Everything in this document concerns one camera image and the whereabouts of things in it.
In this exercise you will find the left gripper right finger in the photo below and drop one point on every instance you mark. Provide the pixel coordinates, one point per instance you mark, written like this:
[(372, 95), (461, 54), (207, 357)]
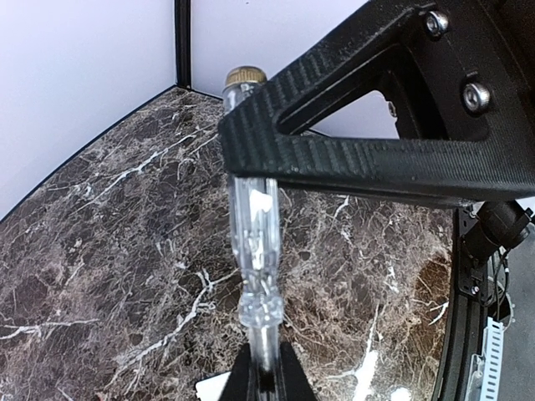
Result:
[(291, 380)]

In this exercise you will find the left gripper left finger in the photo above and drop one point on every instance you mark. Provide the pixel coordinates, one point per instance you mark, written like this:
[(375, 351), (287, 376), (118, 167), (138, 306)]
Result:
[(241, 384)]

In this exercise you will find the white slotted cable duct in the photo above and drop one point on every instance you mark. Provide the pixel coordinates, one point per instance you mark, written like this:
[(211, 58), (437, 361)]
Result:
[(485, 369)]

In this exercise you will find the clear handle screwdriver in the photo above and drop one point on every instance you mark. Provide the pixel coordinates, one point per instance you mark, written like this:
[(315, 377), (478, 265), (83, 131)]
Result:
[(256, 244)]

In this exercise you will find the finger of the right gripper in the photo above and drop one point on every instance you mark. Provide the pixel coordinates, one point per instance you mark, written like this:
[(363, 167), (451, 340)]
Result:
[(368, 138)]

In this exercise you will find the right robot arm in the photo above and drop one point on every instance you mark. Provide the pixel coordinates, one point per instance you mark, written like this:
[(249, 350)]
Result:
[(501, 225)]

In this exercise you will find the white remote control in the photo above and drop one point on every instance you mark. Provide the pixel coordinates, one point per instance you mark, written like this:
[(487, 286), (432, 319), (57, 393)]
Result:
[(210, 389)]

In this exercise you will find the right black frame post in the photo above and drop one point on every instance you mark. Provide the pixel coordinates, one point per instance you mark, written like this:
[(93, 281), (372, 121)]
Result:
[(182, 19)]

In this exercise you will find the black front rail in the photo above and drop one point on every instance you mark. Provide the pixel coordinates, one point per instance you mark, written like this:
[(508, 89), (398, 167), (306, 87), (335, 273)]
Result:
[(464, 324)]

